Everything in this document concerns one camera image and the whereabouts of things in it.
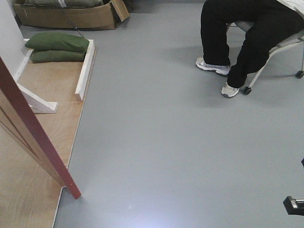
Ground white diagonal door brace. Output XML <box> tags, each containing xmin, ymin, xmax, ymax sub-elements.
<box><xmin>17</xmin><ymin>84</ymin><xmax>59</xmax><ymax>114</ymax></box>

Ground seated person black trousers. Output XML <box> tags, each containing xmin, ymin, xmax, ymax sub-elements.
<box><xmin>195</xmin><ymin>0</ymin><xmax>304</xmax><ymax>98</ymax></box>

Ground green sandbag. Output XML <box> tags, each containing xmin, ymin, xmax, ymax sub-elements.
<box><xmin>25</xmin><ymin>32</ymin><xmax>89</xmax><ymax>52</ymax></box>
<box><xmin>31</xmin><ymin>50</ymin><xmax>86</xmax><ymax>63</ymax></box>

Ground grey rolling chair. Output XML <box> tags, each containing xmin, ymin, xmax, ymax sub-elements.
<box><xmin>234</xmin><ymin>21</ymin><xmax>304</xmax><ymax>95</ymax></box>

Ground plywood door platform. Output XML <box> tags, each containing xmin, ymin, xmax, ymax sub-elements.
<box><xmin>0</xmin><ymin>44</ymin><xmax>96</xmax><ymax>228</ymax></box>

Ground anchor wire by sandbags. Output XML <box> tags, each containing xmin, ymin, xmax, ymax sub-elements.
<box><xmin>54</xmin><ymin>0</ymin><xmax>89</xmax><ymax>40</ymax></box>

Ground brown wooden door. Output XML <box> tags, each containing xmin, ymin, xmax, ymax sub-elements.
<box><xmin>0</xmin><ymin>60</ymin><xmax>81</xmax><ymax>199</ymax></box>

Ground white far edge rail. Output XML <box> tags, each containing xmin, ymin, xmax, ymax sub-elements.
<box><xmin>75</xmin><ymin>39</ymin><xmax>95</xmax><ymax>101</ymax></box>

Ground upper green sandbag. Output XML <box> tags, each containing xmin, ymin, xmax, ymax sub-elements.
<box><xmin>25</xmin><ymin>32</ymin><xmax>89</xmax><ymax>52</ymax></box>

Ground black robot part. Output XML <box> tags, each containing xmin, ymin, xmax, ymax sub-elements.
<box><xmin>283</xmin><ymin>196</ymin><xmax>304</xmax><ymax>216</ymax></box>

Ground open cardboard box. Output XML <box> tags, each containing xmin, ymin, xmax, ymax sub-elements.
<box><xmin>13</xmin><ymin>0</ymin><xmax>129</xmax><ymax>30</ymax></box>

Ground large green woven sack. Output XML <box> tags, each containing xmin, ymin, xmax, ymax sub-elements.
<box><xmin>22</xmin><ymin>0</ymin><xmax>104</xmax><ymax>9</ymax></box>

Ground lower green sandbag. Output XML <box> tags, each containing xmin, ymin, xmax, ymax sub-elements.
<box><xmin>31</xmin><ymin>50</ymin><xmax>86</xmax><ymax>63</ymax></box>

